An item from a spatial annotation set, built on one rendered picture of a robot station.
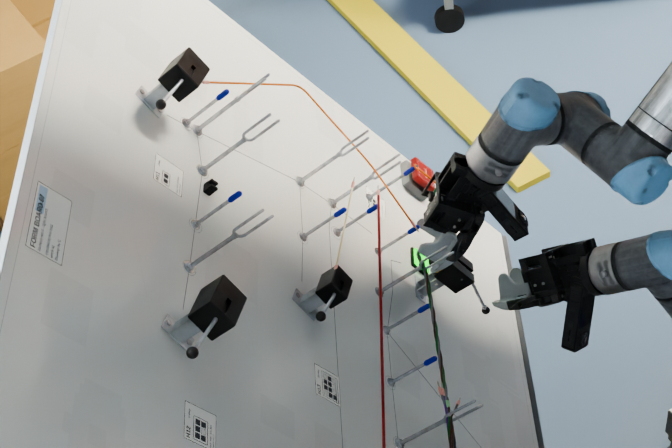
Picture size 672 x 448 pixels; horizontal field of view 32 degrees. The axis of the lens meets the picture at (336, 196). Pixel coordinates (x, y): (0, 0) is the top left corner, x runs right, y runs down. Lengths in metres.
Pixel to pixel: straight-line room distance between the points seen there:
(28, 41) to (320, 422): 2.10
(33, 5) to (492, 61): 1.55
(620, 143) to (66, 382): 0.82
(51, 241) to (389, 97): 2.68
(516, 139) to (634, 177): 0.17
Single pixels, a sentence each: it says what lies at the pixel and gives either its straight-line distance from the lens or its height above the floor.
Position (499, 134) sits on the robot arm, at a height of 1.44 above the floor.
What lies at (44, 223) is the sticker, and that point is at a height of 1.66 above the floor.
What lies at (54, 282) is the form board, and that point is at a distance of 1.31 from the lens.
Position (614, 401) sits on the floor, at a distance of 3.12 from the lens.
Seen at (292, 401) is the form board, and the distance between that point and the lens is 1.51.
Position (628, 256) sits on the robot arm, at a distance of 1.76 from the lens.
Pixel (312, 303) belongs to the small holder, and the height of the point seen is 1.34.
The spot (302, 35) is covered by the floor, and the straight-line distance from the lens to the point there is 4.24.
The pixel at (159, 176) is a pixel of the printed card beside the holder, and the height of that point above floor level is 1.54.
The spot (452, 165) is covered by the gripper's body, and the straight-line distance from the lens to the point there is 1.72.
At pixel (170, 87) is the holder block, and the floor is 1.61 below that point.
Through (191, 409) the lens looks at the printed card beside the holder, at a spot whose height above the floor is 1.48.
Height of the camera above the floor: 2.58
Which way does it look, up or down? 45 degrees down
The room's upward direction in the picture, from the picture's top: 10 degrees counter-clockwise
